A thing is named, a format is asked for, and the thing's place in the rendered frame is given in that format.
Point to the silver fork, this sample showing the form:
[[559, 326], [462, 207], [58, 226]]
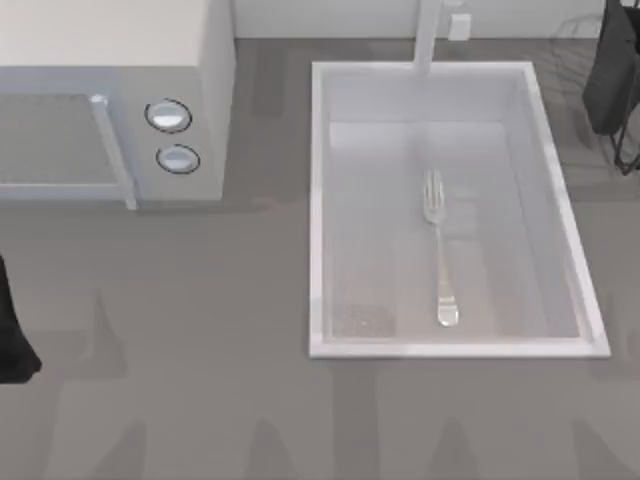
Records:
[[440, 250]]

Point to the white sink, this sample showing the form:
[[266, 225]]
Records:
[[450, 210]]

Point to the small microwave knob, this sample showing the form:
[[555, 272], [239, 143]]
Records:
[[178, 159]]

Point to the large microwave knob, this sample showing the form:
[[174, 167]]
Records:
[[168, 116]]

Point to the tall white tap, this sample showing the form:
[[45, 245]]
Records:
[[425, 35]]

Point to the pale microwave oven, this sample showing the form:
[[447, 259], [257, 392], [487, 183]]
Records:
[[170, 45]]

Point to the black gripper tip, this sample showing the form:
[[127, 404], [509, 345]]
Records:
[[12, 340]]

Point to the white wall socket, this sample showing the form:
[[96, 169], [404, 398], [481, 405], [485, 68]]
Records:
[[459, 26]]

